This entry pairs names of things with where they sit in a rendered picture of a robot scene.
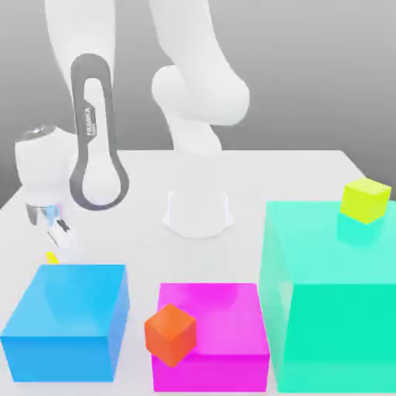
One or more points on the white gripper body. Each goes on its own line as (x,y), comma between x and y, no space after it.
(66,244)

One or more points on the small yellow cube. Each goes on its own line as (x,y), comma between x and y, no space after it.
(51,257)

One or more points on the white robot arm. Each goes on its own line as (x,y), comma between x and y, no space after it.
(191,173)

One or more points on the small orange cube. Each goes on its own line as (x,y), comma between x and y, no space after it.
(170,334)

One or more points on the small lime cube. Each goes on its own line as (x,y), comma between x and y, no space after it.
(365,201)

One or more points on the large blue box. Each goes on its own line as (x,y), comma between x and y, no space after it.
(62,324)

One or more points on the large magenta box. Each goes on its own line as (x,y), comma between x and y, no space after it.
(229,334)

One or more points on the large teal box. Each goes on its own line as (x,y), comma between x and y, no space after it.
(334,324)

